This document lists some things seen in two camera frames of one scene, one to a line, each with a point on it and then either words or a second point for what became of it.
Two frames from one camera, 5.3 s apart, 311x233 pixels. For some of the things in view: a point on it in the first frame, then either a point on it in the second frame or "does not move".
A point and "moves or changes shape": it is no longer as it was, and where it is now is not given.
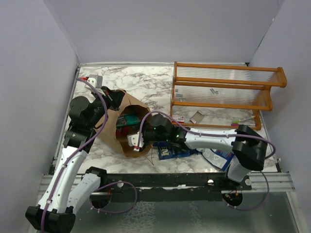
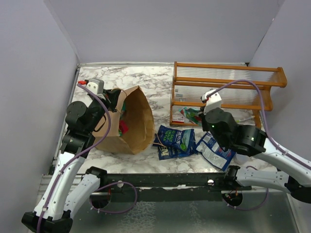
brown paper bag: [107, 126] moves or changes shape
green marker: [238, 121] does not move
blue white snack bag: [219, 158] does not move
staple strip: [181, 99] does not move
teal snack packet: [127, 119] -> [192, 114]
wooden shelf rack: [223, 95] does not move
